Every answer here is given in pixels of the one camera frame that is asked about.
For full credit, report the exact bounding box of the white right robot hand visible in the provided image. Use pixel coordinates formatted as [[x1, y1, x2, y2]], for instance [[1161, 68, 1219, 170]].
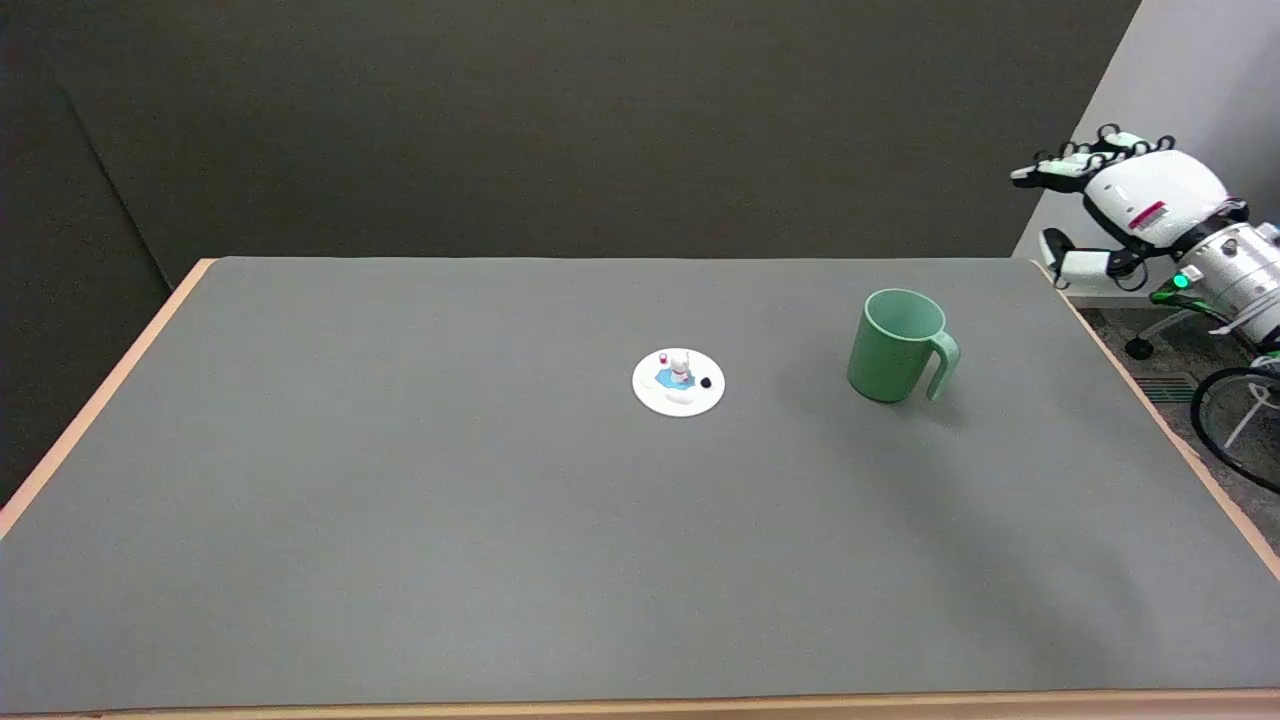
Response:
[[1010, 124, 1251, 293]]

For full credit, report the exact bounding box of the white cup lid with figurine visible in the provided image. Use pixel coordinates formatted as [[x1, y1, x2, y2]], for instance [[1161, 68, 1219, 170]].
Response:
[[632, 347, 726, 418]]

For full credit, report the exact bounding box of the floor vent grille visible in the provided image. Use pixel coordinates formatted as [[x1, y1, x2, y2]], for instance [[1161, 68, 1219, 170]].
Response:
[[1138, 373, 1201, 407]]

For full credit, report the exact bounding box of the green mug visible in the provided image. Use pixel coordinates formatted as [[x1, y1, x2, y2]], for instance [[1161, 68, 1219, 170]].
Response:
[[847, 288, 962, 405]]

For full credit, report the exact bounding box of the gray table mat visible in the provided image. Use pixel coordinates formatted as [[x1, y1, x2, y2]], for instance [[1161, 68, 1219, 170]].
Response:
[[0, 256, 1280, 714]]

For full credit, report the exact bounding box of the green robot cable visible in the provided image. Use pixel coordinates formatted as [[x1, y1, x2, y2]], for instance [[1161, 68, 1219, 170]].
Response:
[[1148, 280, 1219, 309]]

